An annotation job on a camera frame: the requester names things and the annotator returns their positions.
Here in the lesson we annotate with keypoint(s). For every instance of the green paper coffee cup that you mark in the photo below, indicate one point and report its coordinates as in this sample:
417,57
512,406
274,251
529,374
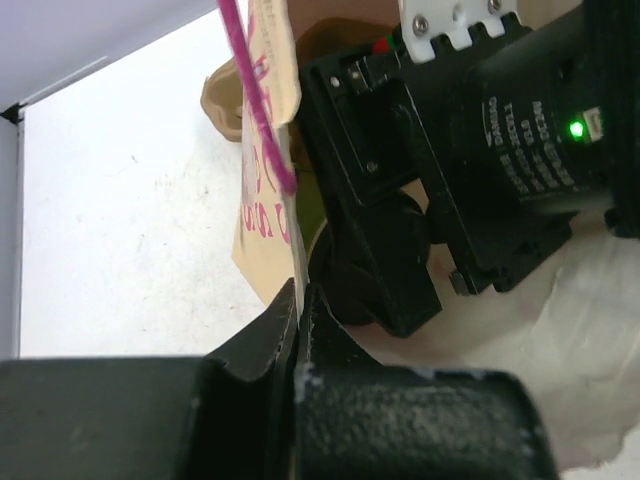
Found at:
309,208

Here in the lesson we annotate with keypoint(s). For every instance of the brown paper takeout bag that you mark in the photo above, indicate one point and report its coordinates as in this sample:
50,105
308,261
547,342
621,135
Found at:
569,330

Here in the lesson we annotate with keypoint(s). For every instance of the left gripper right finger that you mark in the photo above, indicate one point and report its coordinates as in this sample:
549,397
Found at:
356,418

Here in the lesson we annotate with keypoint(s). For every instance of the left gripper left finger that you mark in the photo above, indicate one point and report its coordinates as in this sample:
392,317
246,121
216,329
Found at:
224,415

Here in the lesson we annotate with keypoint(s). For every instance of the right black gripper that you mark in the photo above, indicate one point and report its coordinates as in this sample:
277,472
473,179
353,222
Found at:
501,143

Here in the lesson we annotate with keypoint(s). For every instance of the black plastic cup lid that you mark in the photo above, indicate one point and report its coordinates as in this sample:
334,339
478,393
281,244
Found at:
372,267

